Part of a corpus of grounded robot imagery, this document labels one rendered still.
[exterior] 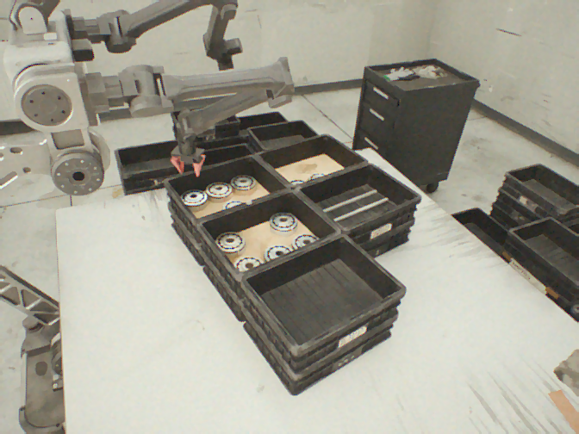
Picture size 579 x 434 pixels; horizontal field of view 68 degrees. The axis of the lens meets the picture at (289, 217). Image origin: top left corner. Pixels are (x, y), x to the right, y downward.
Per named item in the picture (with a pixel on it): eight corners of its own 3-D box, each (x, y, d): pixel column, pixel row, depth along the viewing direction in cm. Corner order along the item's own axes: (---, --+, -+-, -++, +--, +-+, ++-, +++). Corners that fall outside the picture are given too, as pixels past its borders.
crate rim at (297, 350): (296, 358, 107) (296, 353, 105) (238, 283, 126) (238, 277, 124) (407, 294, 125) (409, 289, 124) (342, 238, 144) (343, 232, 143)
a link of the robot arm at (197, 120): (277, 60, 117) (285, 99, 117) (288, 64, 122) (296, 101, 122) (172, 111, 140) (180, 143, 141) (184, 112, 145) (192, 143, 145)
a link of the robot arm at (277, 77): (299, 47, 111) (308, 85, 111) (283, 68, 124) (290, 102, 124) (119, 65, 96) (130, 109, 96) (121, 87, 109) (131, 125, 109)
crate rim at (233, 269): (238, 283, 126) (238, 277, 124) (196, 227, 145) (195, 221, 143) (342, 237, 144) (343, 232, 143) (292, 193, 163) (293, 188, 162)
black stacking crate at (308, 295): (294, 379, 113) (296, 354, 106) (239, 305, 132) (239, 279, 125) (400, 315, 131) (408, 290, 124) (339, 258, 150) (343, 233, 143)
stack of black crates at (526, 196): (564, 260, 255) (602, 199, 228) (529, 273, 245) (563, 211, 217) (512, 220, 284) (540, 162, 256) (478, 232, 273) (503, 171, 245)
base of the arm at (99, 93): (87, 112, 101) (74, 61, 94) (122, 108, 104) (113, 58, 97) (90, 127, 95) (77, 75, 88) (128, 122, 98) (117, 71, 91)
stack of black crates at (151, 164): (136, 240, 251) (121, 176, 223) (128, 211, 272) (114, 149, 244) (202, 225, 265) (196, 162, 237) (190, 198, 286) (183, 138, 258)
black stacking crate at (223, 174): (198, 248, 151) (195, 223, 144) (166, 205, 170) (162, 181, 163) (290, 213, 169) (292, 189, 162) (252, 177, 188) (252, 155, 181)
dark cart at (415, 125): (377, 210, 310) (404, 90, 254) (346, 178, 341) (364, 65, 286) (442, 194, 331) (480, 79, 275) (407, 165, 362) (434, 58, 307)
